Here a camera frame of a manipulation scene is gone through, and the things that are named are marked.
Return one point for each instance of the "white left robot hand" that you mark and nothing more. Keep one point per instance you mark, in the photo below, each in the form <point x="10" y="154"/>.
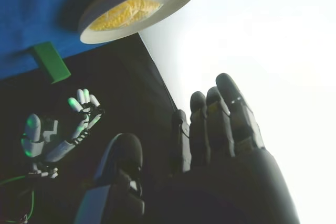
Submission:
<point x="236" y="182"/>

